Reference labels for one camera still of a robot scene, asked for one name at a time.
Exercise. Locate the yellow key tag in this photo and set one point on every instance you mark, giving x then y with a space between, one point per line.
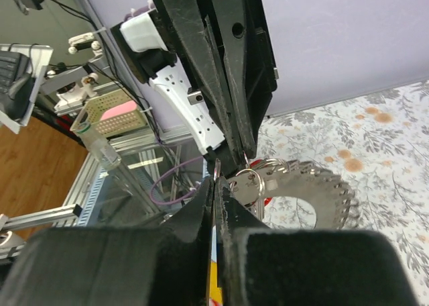
215 293

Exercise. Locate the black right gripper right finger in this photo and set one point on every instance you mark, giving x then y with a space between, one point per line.
258 265

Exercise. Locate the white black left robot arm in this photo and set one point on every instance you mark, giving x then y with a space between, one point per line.
143 41

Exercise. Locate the floral tablecloth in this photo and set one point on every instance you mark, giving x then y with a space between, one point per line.
379 145

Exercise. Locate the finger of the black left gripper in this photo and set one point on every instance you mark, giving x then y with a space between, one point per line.
194 42
227 28

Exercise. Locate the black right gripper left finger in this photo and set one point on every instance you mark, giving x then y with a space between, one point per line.
167 264

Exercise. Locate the cream perforated basket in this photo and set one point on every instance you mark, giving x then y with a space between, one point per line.
112 114

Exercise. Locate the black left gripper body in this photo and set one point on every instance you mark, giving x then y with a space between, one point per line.
260 73

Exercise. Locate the key with red tag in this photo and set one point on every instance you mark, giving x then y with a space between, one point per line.
259 206

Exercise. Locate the clear glass bottle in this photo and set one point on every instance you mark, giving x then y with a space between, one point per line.
98 146

